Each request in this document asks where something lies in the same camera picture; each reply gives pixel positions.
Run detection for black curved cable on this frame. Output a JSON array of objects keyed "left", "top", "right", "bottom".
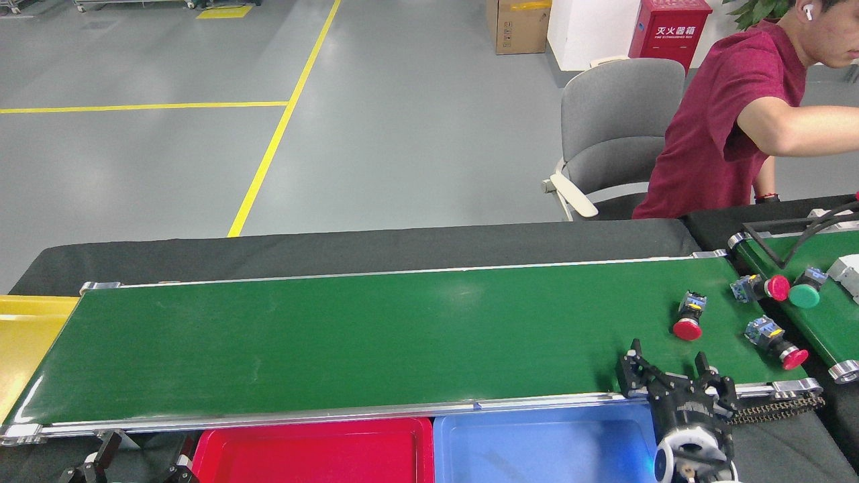
[{"left": 782, "top": 200, "right": 859, "bottom": 268}]

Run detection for seated person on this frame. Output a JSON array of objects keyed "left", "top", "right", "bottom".
[{"left": 632, "top": 0, "right": 859, "bottom": 220}]

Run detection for blue plastic tray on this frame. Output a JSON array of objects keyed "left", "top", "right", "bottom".
[{"left": 433, "top": 401, "right": 662, "bottom": 483}]

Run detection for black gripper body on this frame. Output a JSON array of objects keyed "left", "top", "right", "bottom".
[{"left": 650, "top": 379, "right": 734, "bottom": 449}]

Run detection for brown cardboard box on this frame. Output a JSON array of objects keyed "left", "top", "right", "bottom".
[{"left": 486, "top": 0, "right": 552, "bottom": 55}]

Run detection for green potted plant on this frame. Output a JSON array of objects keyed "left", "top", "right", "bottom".
[{"left": 723, "top": 0, "right": 796, "bottom": 31}]

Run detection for yellow plastic bin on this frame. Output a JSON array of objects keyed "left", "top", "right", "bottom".
[{"left": 0, "top": 295, "right": 80, "bottom": 423}]

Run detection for black angled guide bar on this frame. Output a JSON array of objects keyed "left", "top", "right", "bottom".
[{"left": 742, "top": 213, "right": 859, "bottom": 269}]

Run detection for white circuit breaker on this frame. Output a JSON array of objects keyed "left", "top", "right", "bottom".
[{"left": 827, "top": 254, "right": 859, "bottom": 306}]

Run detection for red fire extinguisher box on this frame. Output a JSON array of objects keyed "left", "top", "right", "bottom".
[{"left": 628, "top": 0, "right": 713, "bottom": 76}]

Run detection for red mushroom push button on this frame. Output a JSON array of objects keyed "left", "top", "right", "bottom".
[
  {"left": 672, "top": 290, "right": 709, "bottom": 341},
  {"left": 745, "top": 315, "right": 810, "bottom": 371},
  {"left": 730, "top": 274, "right": 791, "bottom": 304}
]

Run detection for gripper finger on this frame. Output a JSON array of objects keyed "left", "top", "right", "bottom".
[
  {"left": 616, "top": 339, "right": 672, "bottom": 400},
  {"left": 161, "top": 436, "right": 201, "bottom": 483},
  {"left": 695, "top": 352, "right": 740, "bottom": 411},
  {"left": 59, "top": 431, "right": 123, "bottom": 483}
]

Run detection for grey office chair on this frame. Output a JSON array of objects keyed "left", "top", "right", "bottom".
[{"left": 542, "top": 57, "right": 687, "bottom": 222}]

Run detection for green mushroom push button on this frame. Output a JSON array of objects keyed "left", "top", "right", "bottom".
[{"left": 789, "top": 266, "right": 829, "bottom": 309}]

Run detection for green feeder conveyor belt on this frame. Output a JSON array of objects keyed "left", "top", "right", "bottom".
[{"left": 728, "top": 225, "right": 859, "bottom": 384}]

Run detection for red plastic tray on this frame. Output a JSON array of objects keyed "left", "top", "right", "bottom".
[{"left": 191, "top": 417, "right": 435, "bottom": 483}]

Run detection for black drive chain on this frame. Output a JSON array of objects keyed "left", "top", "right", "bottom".
[{"left": 728, "top": 394, "right": 826, "bottom": 425}]

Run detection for long green conveyor belt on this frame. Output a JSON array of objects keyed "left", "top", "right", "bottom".
[{"left": 0, "top": 250, "right": 825, "bottom": 449}]

